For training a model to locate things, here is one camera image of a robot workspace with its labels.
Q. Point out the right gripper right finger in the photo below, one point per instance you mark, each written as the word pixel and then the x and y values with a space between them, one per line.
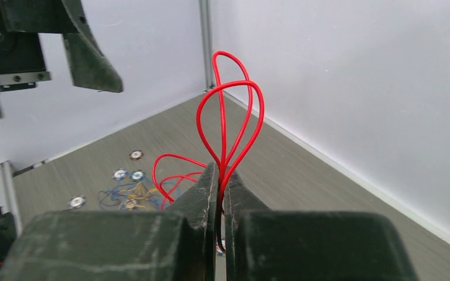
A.
pixel 263 244

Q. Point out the poker chip lower left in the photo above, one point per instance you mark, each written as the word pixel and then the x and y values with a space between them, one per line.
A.
pixel 77 202

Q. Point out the poker chip near red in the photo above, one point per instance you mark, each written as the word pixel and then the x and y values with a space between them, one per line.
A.
pixel 137 175

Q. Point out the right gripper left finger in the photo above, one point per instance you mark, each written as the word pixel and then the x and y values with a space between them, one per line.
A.
pixel 177 243

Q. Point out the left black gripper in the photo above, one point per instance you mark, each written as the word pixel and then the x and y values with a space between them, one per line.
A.
pixel 22 65

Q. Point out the aluminium frame rail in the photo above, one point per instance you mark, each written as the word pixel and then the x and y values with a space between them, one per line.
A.
pixel 8 198

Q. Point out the poker chip by gripper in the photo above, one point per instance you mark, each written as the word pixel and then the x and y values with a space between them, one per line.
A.
pixel 119 174

